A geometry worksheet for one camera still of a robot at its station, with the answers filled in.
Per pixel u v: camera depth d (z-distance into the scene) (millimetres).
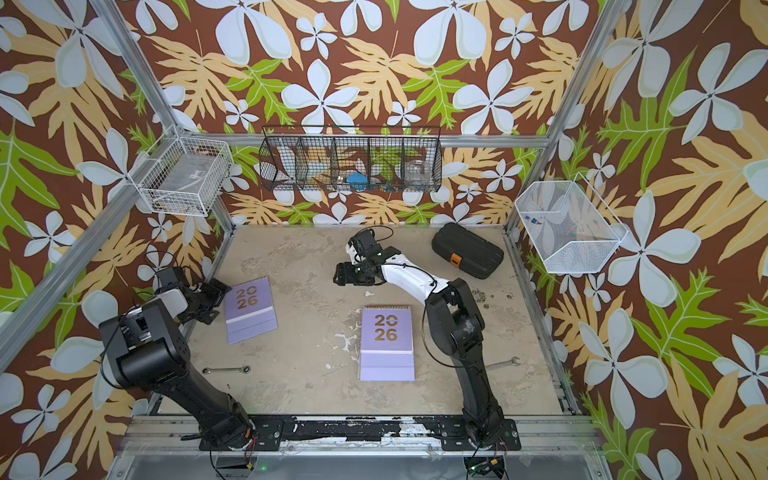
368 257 754
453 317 550
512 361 862
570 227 839
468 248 1076
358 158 985
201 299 818
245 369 845
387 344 841
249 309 965
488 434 637
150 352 487
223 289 875
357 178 956
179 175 866
